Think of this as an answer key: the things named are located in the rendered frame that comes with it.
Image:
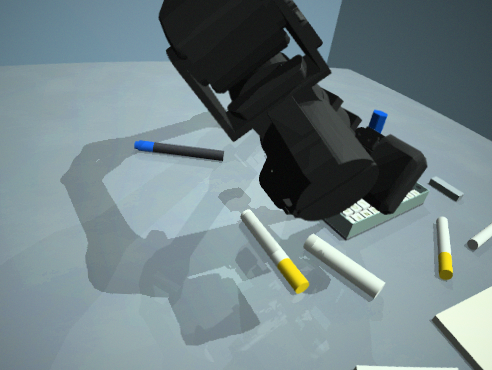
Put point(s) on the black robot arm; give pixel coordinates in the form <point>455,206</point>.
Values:
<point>315,166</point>

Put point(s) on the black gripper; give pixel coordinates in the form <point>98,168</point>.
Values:
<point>400,164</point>

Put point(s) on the blue stylus with white tip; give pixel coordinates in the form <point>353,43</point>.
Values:
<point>377,120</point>

